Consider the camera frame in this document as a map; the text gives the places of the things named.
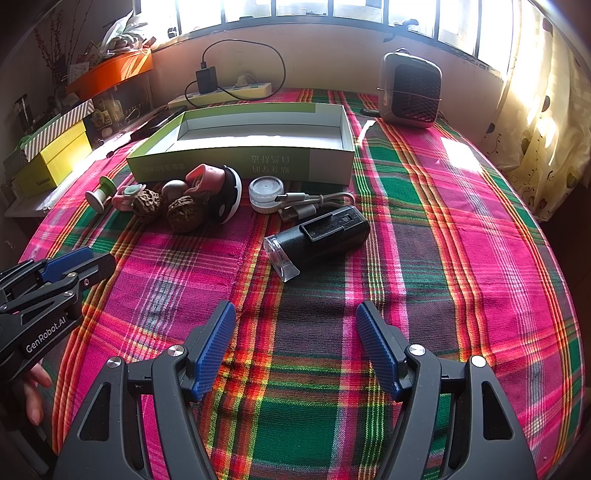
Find cream patterned curtain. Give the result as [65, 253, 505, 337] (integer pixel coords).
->
[480, 0, 591, 222]

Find black and white round device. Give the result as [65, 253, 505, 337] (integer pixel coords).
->
[210, 165, 243, 225]

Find white plastic bag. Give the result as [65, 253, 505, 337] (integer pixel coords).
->
[99, 11, 148, 51]

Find pink silicone cup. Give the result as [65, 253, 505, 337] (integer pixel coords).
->
[185, 164, 227, 197]

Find small white round jar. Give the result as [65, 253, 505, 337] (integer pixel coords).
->
[248, 178, 283, 214]

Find green and white spool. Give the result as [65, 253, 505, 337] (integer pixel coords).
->
[85, 176, 116, 214]

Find white power strip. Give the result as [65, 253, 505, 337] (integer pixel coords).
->
[167, 82, 273, 110]

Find black pen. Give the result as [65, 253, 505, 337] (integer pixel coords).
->
[95, 138, 134, 160]

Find grey space heater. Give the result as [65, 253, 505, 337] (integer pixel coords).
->
[378, 48, 443, 129]

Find pink and green plaid blanket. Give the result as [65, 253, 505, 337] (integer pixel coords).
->
[18, 88, 583, 480]

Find black flashlight with clear lens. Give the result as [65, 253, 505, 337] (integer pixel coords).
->
[263, 206, 371, 282]

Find green and white cardboard box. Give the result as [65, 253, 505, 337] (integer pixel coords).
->
[126, 102, 355, 186]

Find black phone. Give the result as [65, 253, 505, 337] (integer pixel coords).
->
[130, 111, 185, 141]

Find small round knob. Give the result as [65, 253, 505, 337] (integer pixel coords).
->
[161, 180, 190, 201]

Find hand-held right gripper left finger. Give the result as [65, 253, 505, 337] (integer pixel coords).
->
[53, 300, 237, 480]

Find pink and green clip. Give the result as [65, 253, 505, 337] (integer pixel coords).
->
[112, 184, 147, 212]

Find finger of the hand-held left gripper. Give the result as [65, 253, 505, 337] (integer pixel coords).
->
[0, 254, 117, 320]
[0, 246, 94, 293]

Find person's left hand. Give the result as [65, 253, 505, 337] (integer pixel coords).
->
[23, 362, 53, 426]

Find orange tray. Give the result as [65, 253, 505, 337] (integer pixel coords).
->
[67, 48, 154, 100]

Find white usb cable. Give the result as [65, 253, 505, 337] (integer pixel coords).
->
[276, 190, 355, 223]

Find black charger cable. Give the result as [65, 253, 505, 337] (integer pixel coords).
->
[185, 39, 287, 109]

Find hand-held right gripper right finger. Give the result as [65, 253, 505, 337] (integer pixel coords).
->
[355, 301, 539, 480]

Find black window handle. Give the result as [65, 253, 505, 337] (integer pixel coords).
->
[388, 18, 419, 42]

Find yellow box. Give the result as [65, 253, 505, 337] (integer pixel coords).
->
[11, 120, 93, 199]

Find brown walnut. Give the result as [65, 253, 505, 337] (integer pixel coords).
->
[131, 188, 164, 224]
[166, 196, 206, 234]

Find black charger adapter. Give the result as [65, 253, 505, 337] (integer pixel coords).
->
[196, 60, 218, 95]

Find dried branches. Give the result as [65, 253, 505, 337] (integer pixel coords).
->
[34, 9, 70, 88]

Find glass jar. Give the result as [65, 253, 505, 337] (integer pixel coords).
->
[14, 95, 33, 134]

